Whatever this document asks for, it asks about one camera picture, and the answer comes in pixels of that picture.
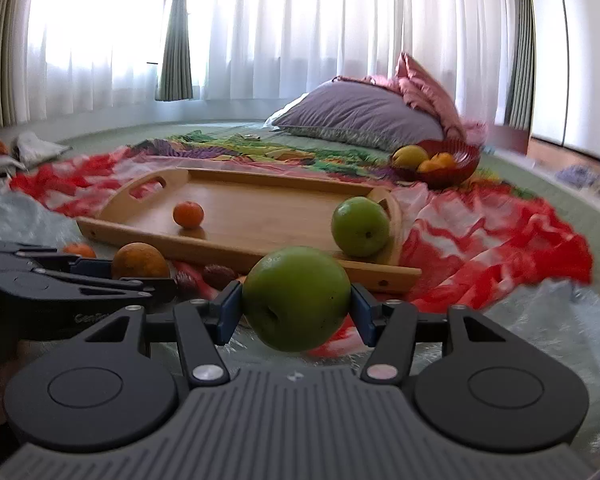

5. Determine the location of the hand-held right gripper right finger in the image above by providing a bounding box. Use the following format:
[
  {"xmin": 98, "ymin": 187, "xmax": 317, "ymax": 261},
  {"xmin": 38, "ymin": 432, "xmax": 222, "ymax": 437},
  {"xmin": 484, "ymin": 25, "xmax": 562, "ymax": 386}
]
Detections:
[{"xmin": 351, "ymin": 282, "xmax": 518, "ymax": 388}]

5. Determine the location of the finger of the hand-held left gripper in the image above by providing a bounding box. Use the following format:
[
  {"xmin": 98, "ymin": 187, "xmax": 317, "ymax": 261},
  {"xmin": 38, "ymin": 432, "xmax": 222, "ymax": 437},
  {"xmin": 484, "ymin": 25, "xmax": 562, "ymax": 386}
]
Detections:
[
  {"xmin": 0, "ymin": 239, "xmax": 113, "ymax": 278},
  {"xmin": 47, "ymin": 275, "xmax": 178, "ymax": 307}
]

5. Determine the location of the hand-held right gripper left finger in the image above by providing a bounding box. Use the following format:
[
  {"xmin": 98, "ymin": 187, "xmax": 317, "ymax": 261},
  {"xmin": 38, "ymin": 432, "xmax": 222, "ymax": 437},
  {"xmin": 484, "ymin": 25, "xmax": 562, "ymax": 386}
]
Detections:
[{"xmin": 72, "ymin": 280, "xmax": 244, "ymax": 390}]

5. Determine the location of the tangerine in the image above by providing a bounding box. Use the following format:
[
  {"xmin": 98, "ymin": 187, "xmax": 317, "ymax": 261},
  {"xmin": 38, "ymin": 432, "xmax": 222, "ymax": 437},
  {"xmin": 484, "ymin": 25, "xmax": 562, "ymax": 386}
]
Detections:
[
  {"xmin": 173, "ymin": 201, "xmax": 205, "ymax": 229},
  {"xmin": 62, "ymin": 243, "xmax": 97, "ymax": 260}
]

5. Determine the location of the large orange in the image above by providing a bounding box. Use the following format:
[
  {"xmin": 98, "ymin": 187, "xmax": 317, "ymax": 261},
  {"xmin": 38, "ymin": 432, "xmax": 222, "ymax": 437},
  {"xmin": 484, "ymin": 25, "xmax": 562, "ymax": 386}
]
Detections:
[{"xmin": 111, "ymin": 242, "xmax": 171, "ymax": 279}]

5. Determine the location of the red date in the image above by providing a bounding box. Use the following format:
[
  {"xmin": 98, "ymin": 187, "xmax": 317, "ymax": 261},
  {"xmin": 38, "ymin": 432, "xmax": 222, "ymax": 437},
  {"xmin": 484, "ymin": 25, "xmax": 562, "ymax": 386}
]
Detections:
[
  {"xmin": 202, "ymin": 264, "xmax": 238, "ymax": 288},
  {"xmin": 175, "ymin": 270, "xmax": 201, "ymax": 295}
]

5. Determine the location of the green apple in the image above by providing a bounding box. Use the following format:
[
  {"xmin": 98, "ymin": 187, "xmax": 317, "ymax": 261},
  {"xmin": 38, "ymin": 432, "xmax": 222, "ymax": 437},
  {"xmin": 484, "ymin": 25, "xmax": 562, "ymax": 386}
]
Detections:
[
  {"xmin": 242, "ymin": 246, "xmax": 352, "ymax": 352},
  {"xmin": 331, "ymin": 196, "xmax": 392, "ymax": 259}
]

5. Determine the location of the wooden tray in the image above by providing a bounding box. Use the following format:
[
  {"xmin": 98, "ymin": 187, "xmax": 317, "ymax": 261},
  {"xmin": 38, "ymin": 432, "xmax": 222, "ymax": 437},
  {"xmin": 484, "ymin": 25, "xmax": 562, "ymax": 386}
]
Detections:
[{"xmin": 76, "ymin": 167, "xmax": 423, "ymax": 295}]

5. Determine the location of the white crumpled bag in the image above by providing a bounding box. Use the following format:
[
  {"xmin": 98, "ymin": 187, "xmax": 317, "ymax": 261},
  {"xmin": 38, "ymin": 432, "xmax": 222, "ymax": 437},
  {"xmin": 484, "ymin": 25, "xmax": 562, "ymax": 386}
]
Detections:
[{"xmin": 12, "ymin": 131, "xmax": 73, "ymax": 171}]

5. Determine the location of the red and white scarf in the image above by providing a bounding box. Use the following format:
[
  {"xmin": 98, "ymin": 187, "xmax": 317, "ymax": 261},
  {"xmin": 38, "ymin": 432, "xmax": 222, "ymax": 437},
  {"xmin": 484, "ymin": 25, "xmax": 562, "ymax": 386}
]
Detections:
[{"xmin": 10, "ymin": 152, "xmax": 595, "ymax": 361}]

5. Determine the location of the red glass bowl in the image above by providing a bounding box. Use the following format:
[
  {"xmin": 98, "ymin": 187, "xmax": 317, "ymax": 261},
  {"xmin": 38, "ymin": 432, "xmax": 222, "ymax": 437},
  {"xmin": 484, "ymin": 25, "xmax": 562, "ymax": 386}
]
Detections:
[{"xmin": 391, "ymin": 139, "xmax": 482, "ymax": 191}]

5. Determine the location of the yellow pear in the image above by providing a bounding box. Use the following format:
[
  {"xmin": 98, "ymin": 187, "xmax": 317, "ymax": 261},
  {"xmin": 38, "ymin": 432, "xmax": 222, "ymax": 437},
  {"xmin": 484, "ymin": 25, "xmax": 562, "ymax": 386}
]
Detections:
[{"xmin": 392, "ymin": 145, "xmax": 430, "ymax": 170}]

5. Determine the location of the colourful printed cloth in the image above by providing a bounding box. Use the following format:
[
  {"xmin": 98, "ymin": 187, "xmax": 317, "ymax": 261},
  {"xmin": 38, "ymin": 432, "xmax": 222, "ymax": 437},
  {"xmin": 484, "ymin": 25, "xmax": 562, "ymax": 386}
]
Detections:
[{"xmin": 130, "ymin": 130, "xmax": 521, "ymax": 196}]

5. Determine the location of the snowflake mesh cloth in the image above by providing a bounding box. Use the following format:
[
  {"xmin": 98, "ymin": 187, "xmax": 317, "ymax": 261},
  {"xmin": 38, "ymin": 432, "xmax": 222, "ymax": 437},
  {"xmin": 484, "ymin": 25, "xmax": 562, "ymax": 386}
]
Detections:
[{"xmin": 0, "ymin": 185, "xmax": 600, "ymax": 461}]

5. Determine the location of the purple pillow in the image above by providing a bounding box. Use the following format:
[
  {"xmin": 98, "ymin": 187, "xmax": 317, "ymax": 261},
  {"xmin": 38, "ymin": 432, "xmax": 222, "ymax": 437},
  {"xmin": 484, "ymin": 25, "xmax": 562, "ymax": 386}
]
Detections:
[{"xmin": 264, "ymin": 80, "xmax": 448, "ymax": 153}]

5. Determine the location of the white sheer curtain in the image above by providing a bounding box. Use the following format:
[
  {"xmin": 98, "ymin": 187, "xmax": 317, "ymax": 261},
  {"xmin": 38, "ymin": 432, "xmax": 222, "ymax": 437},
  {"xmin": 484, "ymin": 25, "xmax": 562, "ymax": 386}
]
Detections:
[
  {"xmin": 190, "ymin": 0, "xmax": 518, "ymax": 126},
  {"xmin": 27, "ymin": 0, "xmax": 170, "ymax": 123}
]

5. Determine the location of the green curtain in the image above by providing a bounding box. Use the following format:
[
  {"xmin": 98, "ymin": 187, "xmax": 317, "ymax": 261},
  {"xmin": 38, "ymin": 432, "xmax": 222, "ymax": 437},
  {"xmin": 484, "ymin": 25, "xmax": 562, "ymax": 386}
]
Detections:
[
  {"xmin": 505, "ymin": 0, "xmax": 537, "ymax": 128},
  {"xmin": 156, "ymin": 0, "xmax": 195, "ymax": 102}
]

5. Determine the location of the pink quilt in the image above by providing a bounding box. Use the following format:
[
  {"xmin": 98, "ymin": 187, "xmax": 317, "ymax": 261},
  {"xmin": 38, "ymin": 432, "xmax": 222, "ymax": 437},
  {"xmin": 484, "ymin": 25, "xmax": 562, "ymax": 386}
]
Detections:
[{"xmin": 330, "ymin": 52, "xmax": 488, "ymax": 143}]

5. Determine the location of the blue cloth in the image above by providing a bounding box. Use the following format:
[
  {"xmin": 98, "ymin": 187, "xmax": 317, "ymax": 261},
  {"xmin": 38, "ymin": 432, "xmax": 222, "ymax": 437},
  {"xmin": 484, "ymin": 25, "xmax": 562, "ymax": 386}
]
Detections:
[{"xmin": 555, "ymin": 164, "xmax": 600, "ymax": 188}]

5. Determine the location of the white wardrobe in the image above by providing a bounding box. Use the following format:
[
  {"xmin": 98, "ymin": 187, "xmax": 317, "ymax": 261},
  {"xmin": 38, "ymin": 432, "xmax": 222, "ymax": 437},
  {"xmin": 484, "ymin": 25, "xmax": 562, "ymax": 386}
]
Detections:
[{"xmin": 527, "ymin": 0, "xmax": 600, "ymax": 161}]

